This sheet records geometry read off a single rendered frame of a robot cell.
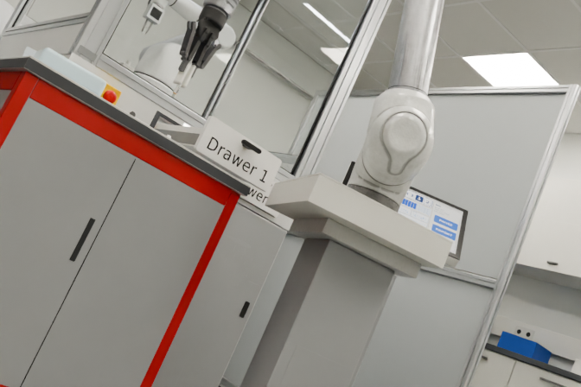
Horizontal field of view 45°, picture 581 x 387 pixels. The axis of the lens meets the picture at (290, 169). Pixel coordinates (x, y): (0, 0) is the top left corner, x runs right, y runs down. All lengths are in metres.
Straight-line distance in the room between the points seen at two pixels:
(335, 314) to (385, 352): 1.81
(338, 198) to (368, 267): 0.24
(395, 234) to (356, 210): 0.12
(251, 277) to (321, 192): 1.00
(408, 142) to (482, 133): 2.14
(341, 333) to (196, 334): 0.83
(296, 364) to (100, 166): 0.67
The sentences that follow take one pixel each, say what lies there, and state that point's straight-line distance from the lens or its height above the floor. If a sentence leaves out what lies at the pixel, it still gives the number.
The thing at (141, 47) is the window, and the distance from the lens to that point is 2.29.
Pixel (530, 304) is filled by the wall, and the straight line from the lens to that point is 5.63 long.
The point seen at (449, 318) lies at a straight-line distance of 3.40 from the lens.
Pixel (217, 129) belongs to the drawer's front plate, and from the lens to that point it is 2.01.
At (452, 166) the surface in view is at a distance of 3.77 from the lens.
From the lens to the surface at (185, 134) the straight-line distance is 2.10.
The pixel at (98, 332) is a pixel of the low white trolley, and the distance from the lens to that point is 1.67.
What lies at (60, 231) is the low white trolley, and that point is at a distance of 1.57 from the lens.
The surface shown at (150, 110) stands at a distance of 2.28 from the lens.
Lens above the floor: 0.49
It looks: 11 degrees up
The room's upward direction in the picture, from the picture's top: 24 degrees clockwise
